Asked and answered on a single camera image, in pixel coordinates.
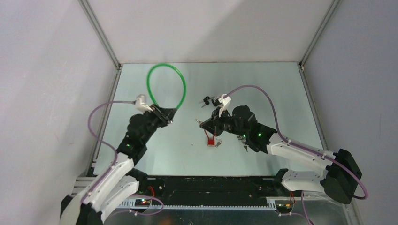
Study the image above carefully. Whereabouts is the green cable lock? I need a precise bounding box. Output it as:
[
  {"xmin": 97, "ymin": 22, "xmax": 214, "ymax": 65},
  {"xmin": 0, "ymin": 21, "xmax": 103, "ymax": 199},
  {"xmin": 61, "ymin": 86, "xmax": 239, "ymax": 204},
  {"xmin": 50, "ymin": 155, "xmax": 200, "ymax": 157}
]
[{"xmin": 146, "ymin": 63, "xmax": 187, "ymax": 109}]

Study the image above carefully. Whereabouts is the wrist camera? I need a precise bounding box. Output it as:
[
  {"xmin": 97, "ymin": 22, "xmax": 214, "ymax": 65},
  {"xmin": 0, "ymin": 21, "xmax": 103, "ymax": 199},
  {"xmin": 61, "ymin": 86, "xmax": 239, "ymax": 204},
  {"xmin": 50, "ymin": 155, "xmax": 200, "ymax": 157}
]
[
  {"xmin": 134, "ymin": 94, "xmax": 153, "ymax": 113},
  {"xmin": 215, "ymin": 94, "xmax": 231, "ymax": 117}
]

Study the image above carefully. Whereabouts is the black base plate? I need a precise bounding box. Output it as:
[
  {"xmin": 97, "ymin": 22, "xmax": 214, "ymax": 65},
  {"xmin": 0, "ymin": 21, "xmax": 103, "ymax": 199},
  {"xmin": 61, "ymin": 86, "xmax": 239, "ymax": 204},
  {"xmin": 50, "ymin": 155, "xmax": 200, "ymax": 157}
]
[{"xmin": 137, "ymin": 176, "xmax": 301, "ymax": 206}]

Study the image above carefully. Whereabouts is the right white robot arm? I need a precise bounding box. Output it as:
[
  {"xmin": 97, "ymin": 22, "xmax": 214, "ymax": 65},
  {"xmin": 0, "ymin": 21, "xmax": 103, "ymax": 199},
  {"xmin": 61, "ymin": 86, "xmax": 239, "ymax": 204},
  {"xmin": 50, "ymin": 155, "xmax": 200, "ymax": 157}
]
[{"xmin": 199, "ymin": 105, "xmax": 362, "ymax": 204}]

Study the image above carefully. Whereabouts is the right aluminium frame post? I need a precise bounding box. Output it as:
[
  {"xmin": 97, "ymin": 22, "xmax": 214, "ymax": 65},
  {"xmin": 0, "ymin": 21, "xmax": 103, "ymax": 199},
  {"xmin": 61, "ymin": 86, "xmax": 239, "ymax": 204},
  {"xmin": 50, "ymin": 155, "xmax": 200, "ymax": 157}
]
[{"xmin": 299, "ymin": 0, "xmax": 342, "ymax": 72}]

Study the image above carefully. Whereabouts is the red cable lock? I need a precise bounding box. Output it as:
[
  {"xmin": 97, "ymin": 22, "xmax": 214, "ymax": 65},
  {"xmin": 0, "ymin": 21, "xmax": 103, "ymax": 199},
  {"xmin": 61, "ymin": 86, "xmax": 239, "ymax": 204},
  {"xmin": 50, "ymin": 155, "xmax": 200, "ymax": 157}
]
[{"xmin": 204, "ymin": 130, "xmax": 215, "ymax": 147}]

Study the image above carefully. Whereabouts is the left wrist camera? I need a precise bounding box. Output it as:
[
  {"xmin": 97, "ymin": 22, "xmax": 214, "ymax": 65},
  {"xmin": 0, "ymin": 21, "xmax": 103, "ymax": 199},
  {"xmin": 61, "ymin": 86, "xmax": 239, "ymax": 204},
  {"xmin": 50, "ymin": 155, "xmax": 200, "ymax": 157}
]
[{"xmin": 134, "ymin": 94, "xmax": 153, "ymax": 113}]

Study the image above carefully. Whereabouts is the aluminium frame post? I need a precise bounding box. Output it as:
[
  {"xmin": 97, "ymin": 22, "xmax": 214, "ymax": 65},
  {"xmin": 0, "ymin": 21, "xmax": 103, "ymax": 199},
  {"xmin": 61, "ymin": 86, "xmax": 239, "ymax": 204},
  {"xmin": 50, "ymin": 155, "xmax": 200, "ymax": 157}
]
[
  {"xmin": 78, "ymin": 0, "xmax": 121, "ymax": 70},
  {"xmin": 299, "ymin": 0, "xmax": 342, "ymax": 72}
]

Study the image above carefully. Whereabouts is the slotted cable duct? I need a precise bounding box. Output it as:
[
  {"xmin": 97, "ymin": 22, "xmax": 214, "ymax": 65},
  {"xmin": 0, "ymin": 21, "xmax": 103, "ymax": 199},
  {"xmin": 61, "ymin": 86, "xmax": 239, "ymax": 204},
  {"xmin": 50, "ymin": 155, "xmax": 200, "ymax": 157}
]
[{"xmin": 116, "ymin": 198, "xmax": 276, "ymax": 210}]

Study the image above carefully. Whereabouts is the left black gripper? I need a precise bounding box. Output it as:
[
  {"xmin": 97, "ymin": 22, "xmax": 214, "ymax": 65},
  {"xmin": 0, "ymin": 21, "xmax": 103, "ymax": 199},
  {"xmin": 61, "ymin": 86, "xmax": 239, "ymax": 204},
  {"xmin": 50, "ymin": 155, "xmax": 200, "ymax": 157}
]
[{"xmin": 141, "ymin": 104, "xmax": 176, "ymax": 144}]

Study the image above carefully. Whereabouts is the small brass padlock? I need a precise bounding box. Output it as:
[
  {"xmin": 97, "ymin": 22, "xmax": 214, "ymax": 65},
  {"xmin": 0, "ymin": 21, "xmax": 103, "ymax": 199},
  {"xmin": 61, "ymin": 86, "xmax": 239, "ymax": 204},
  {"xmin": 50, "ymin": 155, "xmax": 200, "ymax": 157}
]
[{"xmin": 237, "ymin": 135, "xmax": 248, "ymax": 152}]

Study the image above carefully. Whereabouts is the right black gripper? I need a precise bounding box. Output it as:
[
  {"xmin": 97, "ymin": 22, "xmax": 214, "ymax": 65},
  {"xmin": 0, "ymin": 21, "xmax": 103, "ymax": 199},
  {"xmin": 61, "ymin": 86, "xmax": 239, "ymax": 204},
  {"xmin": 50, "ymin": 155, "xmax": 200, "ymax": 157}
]
[{"xmin": 200, "ymin": 106, "xmax": 248, "ymax": 138}]

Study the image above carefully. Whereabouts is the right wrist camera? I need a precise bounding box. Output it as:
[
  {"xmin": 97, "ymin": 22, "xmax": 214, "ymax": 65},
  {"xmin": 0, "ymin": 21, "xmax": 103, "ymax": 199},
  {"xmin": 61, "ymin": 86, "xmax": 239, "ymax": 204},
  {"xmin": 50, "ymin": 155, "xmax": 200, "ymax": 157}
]
[{"xmin": 215, "ymin": 94, "xmax": 231, "ymax": 117}]

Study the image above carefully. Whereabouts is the orange padlock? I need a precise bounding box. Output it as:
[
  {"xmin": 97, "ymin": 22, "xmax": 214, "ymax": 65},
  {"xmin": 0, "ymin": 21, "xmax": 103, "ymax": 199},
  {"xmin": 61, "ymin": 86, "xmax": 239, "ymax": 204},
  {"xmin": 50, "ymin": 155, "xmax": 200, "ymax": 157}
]
[{"xmin": 211, "ymin": 98, "xmax": 220, "ymax": 107}]

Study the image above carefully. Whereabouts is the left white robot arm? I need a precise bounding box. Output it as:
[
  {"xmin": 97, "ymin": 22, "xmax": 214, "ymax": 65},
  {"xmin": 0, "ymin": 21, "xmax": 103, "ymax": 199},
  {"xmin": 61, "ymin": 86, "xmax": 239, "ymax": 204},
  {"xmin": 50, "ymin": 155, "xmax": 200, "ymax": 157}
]
[{"xmin": 59, "ymin": 105, "xmax": 177, "ymax": 225}]

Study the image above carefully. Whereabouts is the left aluminium frame post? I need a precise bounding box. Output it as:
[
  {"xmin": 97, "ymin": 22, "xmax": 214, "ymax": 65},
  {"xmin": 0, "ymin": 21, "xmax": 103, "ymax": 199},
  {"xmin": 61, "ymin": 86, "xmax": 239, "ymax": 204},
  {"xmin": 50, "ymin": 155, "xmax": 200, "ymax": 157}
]
[{"xmin": 78, "ymin": 0, "xmax": 121, "ymax": 70}]

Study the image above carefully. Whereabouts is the black keys bunch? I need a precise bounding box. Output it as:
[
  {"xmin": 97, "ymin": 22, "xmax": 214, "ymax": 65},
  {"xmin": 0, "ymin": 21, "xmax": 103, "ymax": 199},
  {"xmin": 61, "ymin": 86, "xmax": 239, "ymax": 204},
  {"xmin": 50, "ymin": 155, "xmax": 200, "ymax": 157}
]
[{"xmin": 199, "ymin": 96, "xmax": 214, "ymax": 108}]

